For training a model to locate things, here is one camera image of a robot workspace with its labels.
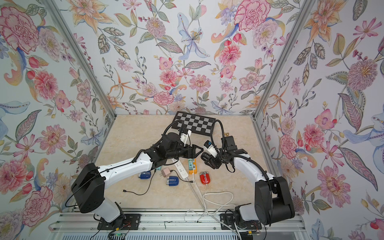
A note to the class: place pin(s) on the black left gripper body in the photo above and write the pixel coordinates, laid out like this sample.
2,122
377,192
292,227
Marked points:
180,151

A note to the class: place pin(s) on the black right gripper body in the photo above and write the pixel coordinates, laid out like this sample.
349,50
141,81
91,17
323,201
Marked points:
221,158

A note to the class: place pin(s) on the pink usb charger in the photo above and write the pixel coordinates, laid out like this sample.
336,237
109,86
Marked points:
166,172

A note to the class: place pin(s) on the white power strip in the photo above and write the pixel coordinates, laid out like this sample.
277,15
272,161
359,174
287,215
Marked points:
181,170

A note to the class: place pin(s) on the orange power strip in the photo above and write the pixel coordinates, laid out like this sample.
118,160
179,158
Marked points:
192,166

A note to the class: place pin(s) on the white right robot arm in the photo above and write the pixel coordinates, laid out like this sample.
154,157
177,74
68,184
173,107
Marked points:
272,200

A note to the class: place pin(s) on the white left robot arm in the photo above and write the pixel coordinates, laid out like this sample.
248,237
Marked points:
89,188

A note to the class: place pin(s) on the black silver chessboard box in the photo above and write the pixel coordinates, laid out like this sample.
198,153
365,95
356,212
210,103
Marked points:
197,124

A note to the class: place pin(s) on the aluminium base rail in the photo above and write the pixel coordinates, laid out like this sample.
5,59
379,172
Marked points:
170,225

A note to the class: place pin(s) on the aluminium frame post right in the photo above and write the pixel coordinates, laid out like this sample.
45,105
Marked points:
281,61

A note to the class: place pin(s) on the aluminium frame post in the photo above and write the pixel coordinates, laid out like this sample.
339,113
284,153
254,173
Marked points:
58,19
281,61

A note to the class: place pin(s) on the aluminium frame post left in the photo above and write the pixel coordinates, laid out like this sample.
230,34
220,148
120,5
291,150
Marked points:
58,19

